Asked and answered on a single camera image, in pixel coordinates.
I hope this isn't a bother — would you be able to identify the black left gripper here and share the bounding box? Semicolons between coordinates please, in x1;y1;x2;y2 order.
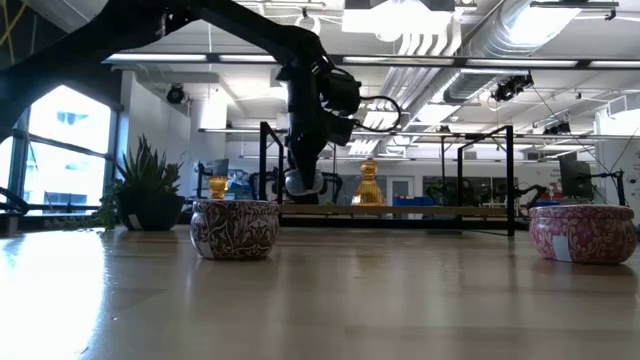
287;64;331;194

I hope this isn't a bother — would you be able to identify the gold chess piece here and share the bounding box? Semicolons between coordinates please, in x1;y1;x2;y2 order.
208;175;230;201
351;159;387;207

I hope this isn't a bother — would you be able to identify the pink patterned candle tin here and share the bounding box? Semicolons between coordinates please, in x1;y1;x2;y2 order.
528;203;639;265

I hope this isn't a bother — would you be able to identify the brown patterned candle tin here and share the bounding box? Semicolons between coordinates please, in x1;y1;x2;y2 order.
189;199;281;261

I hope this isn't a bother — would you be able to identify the blue storage bin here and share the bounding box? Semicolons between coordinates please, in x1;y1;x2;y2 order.
392;195;434;207

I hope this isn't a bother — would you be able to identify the black ceiling spotlight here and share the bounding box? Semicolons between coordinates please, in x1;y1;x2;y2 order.
165;83;186;105

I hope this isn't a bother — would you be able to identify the succulent plant in dark pot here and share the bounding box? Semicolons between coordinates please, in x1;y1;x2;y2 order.
94;133;186;232

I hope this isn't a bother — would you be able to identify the bright ceiling light panel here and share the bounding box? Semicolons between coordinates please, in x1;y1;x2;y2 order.
341;0;456;41

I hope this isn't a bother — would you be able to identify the overhead light bar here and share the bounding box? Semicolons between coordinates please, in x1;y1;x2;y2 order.
102;52;640;71

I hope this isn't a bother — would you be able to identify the black computer monitor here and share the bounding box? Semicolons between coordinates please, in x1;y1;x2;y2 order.
558;151;594;201

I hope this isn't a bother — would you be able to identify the black aluminium rig frame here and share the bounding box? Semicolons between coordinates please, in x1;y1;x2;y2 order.
0;184;640;239

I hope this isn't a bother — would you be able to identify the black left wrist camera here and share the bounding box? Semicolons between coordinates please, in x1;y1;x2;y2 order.
319;67;362;146

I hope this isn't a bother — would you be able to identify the wooden shelf with black frame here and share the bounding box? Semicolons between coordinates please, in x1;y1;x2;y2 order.
258;121;516;237

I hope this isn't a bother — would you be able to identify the white cable ring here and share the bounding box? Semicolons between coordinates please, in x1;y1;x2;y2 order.
294;9;322;37

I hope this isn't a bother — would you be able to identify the black overhead camera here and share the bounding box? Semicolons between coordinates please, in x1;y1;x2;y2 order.
491;72;535;103

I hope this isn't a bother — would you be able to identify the window with dark frame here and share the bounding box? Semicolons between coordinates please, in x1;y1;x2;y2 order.
0;74;121;216

